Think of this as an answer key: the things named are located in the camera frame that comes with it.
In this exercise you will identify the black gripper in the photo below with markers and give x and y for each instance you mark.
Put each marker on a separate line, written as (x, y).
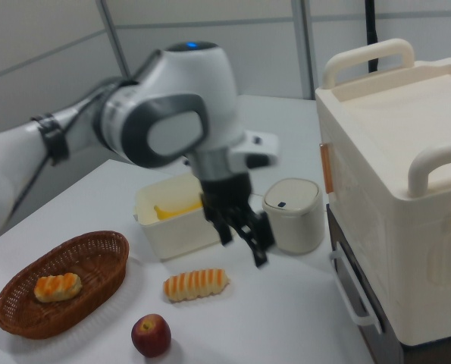
(227, 197)

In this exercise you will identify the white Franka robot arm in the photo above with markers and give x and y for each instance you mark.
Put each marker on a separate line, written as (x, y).
(195, 95)

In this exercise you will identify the small cream trash can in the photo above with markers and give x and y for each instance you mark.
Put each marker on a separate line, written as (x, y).
(297, 227)

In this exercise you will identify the cream plastic storage box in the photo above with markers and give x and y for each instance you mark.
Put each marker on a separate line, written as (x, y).
(179, 239)

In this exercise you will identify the long orange striped bread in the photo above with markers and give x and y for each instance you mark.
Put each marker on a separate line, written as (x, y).
(195, 284)

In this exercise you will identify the yellow banana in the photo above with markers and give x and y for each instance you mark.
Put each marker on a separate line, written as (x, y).
(168, 214)

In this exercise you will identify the red apple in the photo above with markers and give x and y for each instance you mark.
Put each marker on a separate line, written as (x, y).
(151, 335)

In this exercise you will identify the brown wicker basket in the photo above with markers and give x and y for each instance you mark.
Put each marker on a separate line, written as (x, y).
(96, 258)

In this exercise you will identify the short orange striped bread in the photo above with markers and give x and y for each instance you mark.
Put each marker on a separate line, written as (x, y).
(58, 288)

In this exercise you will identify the black pole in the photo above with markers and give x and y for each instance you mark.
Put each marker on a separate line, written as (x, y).
(371, 30)

